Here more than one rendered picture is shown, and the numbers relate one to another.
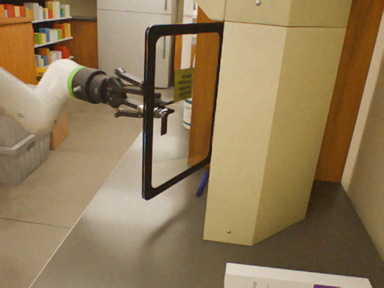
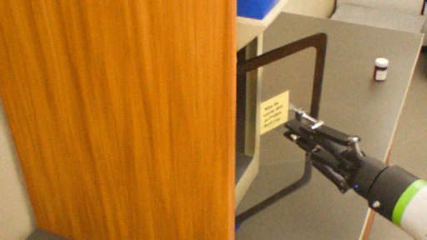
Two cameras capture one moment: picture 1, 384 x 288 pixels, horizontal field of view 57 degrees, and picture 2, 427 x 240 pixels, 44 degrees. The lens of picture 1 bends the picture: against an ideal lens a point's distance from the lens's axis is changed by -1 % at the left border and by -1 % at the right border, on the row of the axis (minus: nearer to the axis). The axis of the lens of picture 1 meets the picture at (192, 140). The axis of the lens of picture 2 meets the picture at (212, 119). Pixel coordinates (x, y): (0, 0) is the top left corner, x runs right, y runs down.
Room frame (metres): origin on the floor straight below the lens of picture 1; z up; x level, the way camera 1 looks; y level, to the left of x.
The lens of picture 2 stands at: (1.73, 0.23, 1.85)
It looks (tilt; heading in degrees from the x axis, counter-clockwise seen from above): 34 degrees down; 200
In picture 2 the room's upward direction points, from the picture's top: 1 degrees counter-clockwise
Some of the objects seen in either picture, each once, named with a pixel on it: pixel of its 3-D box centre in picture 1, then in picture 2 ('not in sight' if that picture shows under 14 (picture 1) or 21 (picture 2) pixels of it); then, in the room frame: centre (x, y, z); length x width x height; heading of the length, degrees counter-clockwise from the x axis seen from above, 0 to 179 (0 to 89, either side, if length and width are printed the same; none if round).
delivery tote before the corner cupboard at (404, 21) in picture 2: not in sight; (373, 40); (-1.88, 0.12, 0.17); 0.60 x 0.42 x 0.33; 83
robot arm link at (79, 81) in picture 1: (90, 86); (395, 192); (0.95, 0.29, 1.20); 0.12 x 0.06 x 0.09; 148
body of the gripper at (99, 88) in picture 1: (111, 90); (361, 172); (0.92, 0.22, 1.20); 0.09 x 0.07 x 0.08; 58
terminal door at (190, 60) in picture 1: (185, 108); (267, 137); (0.85, 0.02, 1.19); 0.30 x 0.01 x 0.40; 147
